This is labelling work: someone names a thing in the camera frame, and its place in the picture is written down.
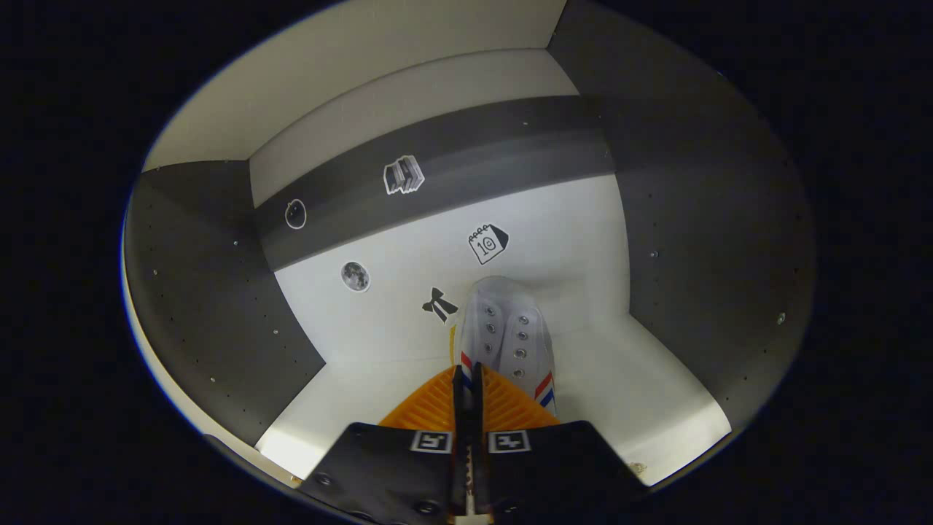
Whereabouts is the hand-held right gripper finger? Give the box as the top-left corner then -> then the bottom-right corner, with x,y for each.
299,362 -> 473,525
472,362 -> 649,525

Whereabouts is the grey shoe cabinet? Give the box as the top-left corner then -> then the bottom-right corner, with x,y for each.
120,0 -> 817,489

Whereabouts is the white canvas shoe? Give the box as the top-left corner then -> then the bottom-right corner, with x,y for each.
448,276 -> 558,418

